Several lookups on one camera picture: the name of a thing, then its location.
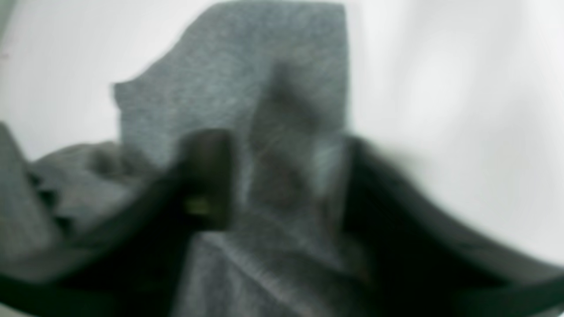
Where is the grey T-shirt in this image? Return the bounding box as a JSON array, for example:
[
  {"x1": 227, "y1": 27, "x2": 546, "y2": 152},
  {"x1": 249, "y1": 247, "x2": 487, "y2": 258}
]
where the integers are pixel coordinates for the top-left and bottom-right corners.
[{"x1": 0, "y1": 0, "x2": 564, "y2": 317}]

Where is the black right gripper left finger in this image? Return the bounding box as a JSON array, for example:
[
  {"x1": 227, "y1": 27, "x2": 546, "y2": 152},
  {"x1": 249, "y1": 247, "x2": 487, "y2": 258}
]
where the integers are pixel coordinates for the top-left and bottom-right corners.
[{"x1": 1, "y1": 130, "x2": 234, "y2": 317}]

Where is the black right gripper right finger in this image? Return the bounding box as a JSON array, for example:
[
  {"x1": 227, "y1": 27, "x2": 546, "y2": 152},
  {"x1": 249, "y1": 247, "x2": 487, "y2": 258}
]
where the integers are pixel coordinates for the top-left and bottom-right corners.
[{"x1": 342, "y1": 137, "x2": 564, "y2": 317}]

